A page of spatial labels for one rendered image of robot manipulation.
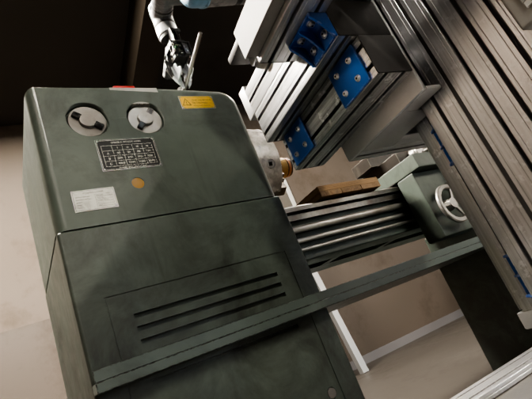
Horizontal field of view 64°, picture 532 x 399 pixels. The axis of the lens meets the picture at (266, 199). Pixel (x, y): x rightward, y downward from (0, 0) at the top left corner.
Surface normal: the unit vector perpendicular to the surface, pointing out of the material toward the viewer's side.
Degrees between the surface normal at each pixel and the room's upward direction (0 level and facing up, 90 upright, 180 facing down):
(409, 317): 90
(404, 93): 90
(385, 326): 90
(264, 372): 90
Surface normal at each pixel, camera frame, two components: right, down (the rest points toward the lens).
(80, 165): 0.45, -0.46
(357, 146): -0.86, 0.18
